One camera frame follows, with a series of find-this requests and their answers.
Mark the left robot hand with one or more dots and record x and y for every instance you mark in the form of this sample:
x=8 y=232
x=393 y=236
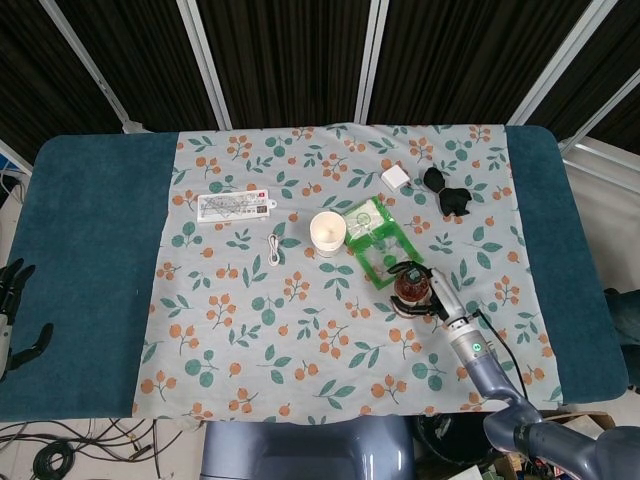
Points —
x=5 y=340

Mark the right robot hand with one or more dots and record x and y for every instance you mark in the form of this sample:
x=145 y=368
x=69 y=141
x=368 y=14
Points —
x=447 y=295

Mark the brown tea bottle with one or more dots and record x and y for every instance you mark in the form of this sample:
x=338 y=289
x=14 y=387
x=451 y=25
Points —
x=412 y=290

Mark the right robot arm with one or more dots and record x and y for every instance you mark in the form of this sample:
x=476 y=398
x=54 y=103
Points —
x=480 y=360

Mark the green plastic pouch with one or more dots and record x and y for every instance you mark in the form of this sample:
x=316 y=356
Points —
x=380 y=240

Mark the black cloth bundle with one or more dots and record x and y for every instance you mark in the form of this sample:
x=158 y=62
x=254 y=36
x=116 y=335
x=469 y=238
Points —
x=452 y=200

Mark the white charger adapter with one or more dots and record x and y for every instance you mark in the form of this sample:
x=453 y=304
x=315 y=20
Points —
x=395 y=179

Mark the teal table cover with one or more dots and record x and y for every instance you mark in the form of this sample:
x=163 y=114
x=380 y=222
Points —
x=100 y=250

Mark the white paper cup stack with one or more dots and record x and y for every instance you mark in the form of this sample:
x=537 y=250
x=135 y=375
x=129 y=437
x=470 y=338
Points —
x=327 y=235

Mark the black bin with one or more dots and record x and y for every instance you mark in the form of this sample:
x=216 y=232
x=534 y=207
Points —
x=450 y=442

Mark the floral tablecloth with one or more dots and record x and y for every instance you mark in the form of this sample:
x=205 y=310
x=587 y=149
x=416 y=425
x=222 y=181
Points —
x=300 y=350

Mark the dark teal padded chair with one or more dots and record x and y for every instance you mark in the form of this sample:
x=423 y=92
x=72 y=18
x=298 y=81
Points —
x=625 y=315

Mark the blue-grey robot torso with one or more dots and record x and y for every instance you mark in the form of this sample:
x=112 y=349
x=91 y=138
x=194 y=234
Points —
x=300 y=450

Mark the black partition screen panel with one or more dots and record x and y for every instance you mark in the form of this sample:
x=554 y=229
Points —
x=30 y=75
x=140 y=60
x=590 y=75
x=290 y=60
x=450 y=60

